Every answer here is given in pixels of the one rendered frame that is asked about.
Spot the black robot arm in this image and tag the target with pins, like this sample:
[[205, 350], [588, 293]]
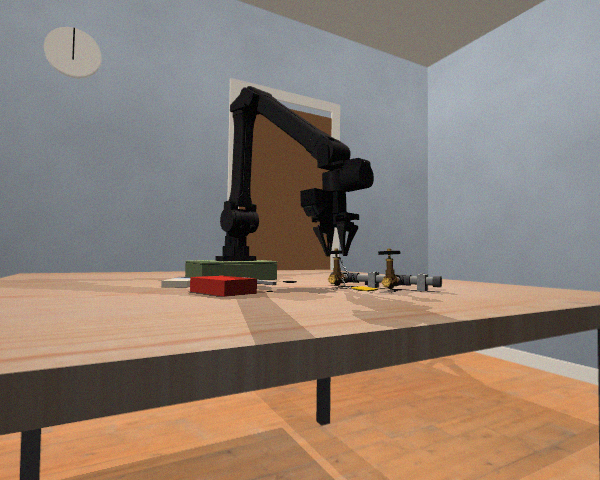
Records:
[[351, 175]]

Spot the yellow tag with silver chain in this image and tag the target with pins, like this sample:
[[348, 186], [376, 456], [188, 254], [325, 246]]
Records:
[[357, 287]]

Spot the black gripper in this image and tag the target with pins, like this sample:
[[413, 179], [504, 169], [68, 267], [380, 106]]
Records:
[[342, 222]]

